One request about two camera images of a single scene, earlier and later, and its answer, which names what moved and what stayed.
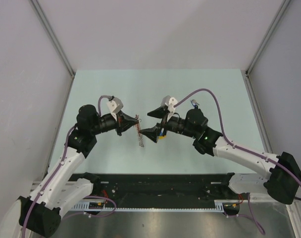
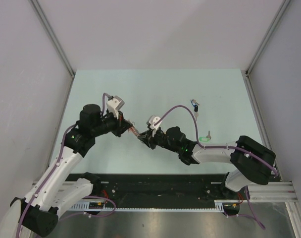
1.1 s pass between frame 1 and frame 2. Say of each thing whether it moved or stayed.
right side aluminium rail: stayed
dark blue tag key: stayed
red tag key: moved
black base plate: stayed
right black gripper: moved
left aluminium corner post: stayed
